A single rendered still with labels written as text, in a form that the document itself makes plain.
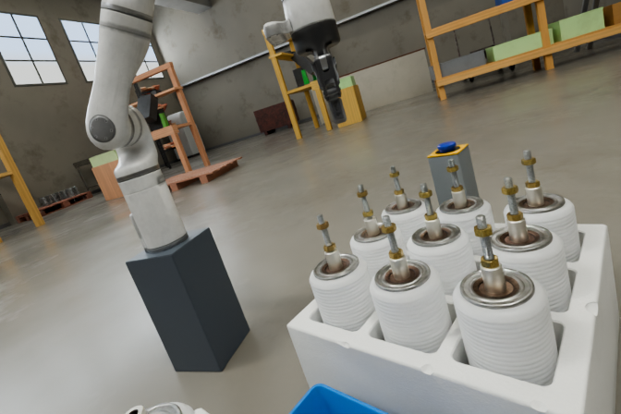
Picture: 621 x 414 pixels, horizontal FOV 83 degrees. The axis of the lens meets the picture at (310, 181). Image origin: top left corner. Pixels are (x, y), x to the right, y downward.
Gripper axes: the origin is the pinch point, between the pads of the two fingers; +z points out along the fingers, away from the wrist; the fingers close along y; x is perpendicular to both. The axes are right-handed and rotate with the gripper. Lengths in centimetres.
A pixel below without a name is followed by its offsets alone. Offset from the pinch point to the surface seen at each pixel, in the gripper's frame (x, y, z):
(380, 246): -0.6, -4.5, 23.2
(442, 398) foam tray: -1.9, -26.3, 33.1
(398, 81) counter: -143, 664, 12
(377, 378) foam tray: 5.1, -20.6, 33.8
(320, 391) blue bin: 14.0, -17.9, 36.4
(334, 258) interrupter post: 6.8, -10.0, 20.5
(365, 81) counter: -82, 681, -8
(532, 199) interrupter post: -25.2, -6.3, 21.2
